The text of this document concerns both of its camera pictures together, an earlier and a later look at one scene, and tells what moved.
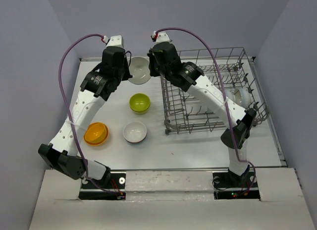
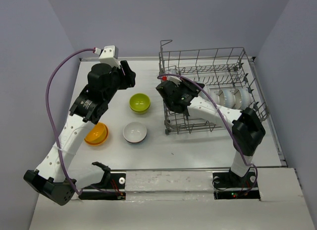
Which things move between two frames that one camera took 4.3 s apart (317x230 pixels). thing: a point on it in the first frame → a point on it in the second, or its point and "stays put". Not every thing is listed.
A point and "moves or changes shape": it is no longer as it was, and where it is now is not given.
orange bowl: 96,134 stays put
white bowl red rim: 134,132 stays put
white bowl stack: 139,68 moves or changes shape
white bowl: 242,97 stays put
